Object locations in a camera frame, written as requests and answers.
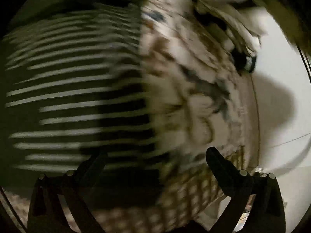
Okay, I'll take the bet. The black grey striped garment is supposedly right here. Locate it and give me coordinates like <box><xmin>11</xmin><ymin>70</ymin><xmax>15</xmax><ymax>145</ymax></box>
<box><xmin>1</xmin><ymin>3</ymin><xmax>169</xmax><ymax>207</ymax></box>

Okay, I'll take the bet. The floral patterned bedsheet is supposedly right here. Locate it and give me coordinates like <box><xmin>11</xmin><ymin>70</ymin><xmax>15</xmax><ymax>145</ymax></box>
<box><xmin>1</xmin><ymin>0</ymin><xmax>252</xmax><ymax>232</ymax></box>

